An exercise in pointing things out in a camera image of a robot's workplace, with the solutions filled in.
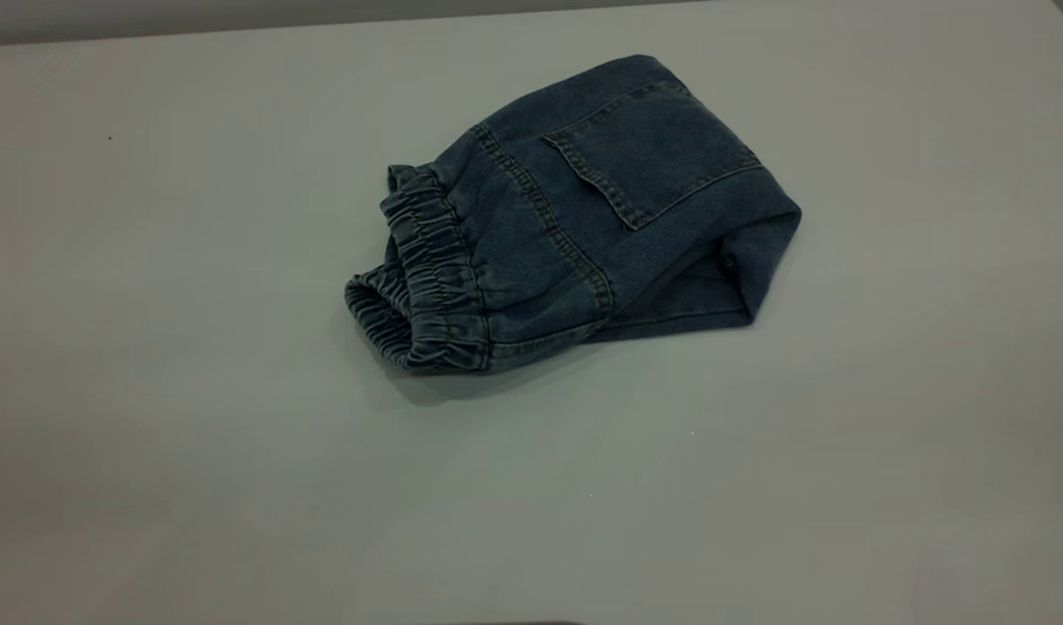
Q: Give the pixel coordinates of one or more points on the blue denim jeans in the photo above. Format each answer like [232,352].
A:
[584,226]

